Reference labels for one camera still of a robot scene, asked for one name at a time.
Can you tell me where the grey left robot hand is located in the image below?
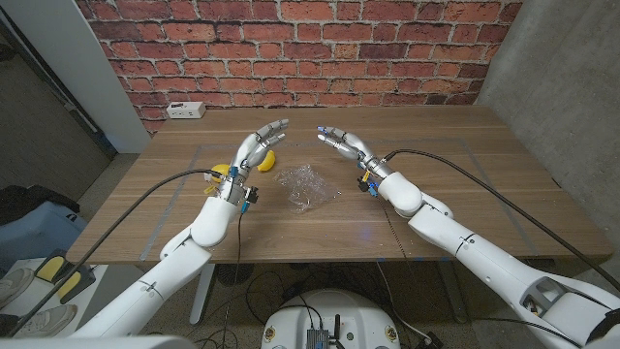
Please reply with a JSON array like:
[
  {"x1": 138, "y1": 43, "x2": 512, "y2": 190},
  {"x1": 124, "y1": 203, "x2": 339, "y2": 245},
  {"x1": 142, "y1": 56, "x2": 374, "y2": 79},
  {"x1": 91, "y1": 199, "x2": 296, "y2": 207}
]
[{"x1": 229, "y1": 118, "x2": 291, "y2": 179}]

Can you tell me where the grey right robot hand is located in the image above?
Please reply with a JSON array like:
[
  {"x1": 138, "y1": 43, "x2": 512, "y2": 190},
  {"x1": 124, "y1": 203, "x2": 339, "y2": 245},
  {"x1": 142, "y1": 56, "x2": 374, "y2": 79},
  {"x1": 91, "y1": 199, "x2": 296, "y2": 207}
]
[{"x1": 316, "y1": 125, "x2": 391, "y2": 179}]

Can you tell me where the clear plastic wrap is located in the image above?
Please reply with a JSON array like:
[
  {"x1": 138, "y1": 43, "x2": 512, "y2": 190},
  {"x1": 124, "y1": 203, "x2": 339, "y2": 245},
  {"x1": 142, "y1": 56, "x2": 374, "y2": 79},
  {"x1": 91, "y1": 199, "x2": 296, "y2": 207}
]
[{"x1": 273, "y1": 163, "x2": 343, "y2": 214}]

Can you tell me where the white power strip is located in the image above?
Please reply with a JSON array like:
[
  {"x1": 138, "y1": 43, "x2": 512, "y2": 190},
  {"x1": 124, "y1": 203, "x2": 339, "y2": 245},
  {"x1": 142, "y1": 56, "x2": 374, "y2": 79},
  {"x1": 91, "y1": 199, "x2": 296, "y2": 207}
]
[{"x1": 166, "y1": 101, "x2": 207, "y2": 120}]

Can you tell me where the red brick print backdrop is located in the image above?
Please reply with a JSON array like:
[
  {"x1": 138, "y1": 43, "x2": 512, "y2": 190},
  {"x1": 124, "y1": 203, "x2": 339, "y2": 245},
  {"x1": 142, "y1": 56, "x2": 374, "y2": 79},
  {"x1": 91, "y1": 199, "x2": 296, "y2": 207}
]
[{"x1": 75, "y1": 0, "x2": 524, "y2": 137}]

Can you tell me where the white table leg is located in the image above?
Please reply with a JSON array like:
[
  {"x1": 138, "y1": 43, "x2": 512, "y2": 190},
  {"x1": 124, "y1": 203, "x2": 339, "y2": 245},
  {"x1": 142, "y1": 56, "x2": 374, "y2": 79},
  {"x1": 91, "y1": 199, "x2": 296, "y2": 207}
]
[{"x1": 188, "y1": 263, "x2": 218, "y2": 326}]

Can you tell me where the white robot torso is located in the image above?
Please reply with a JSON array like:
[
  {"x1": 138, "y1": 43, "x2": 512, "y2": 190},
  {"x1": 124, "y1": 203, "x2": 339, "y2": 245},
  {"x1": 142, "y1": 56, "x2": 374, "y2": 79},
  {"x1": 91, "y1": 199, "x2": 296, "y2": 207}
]
[{"x1": 261, "y1": 289, "x2": 402, "y2": 349}]

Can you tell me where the white pillar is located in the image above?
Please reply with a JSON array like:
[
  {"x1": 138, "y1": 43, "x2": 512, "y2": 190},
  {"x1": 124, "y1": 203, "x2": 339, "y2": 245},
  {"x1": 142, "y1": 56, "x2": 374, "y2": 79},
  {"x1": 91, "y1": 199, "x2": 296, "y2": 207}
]
[{"x1": 0, "y1": 0, "x2": 152, "y2": 155}]

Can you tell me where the grey electronics box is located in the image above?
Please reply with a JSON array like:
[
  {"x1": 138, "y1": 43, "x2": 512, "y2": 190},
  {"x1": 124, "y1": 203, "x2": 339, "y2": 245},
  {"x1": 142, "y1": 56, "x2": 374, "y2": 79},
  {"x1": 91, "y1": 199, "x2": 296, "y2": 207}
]
[{"x1": 305, "y1": 328, "x2": 331, "y2": 349}]

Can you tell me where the dark door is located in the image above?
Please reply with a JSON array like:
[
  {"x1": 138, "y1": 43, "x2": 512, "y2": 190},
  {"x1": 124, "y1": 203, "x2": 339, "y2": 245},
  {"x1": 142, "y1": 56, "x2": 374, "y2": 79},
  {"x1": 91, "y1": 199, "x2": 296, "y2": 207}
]
[{"x1": 0, "y1": 28, "x2": 117, "y2": 203}]

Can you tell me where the yellow black foot pedal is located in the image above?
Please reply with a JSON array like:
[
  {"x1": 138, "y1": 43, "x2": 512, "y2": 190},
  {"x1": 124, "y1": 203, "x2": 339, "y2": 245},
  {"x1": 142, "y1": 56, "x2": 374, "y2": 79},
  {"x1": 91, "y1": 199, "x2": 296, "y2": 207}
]
[{"x1": 36, "y1": 249, "x2": 97, "y2": 304}]

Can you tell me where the white sneaker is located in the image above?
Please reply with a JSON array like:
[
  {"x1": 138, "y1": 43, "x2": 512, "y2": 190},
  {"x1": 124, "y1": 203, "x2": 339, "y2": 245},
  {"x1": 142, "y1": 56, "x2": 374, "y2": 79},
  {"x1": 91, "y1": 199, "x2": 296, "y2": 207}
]
[
  {"x1": 12, "y1": 303, "x2": 78, "y2": 339},
  {"x1": 0, "y1": 267, "x2": 35, "y2": 309}
]

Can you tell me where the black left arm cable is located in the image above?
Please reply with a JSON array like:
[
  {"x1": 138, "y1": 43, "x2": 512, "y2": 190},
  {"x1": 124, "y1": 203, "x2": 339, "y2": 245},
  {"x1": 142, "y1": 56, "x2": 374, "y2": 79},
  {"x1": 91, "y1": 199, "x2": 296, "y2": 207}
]
[{"x1": 7, "y1": 168, "x2": 225, "y2": 338}]

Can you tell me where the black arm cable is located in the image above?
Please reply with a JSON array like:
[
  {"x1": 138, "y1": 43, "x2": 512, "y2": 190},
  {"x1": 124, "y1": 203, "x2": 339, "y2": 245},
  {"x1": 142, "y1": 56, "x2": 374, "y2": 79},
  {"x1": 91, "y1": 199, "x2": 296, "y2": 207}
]
[
  {"x1": 7, "y1": 168, "x2": 225, "y2": 338},
  {"x1": 382, "y1": 148, "x2": 620, "y2": 293}
]

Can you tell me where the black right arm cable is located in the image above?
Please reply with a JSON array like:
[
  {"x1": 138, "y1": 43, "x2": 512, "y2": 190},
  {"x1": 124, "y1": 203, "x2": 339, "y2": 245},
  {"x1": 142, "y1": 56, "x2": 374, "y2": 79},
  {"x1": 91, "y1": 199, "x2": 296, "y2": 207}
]
[{"x1": 382, "y1": 148, "x2": 620, "y2": 293}]

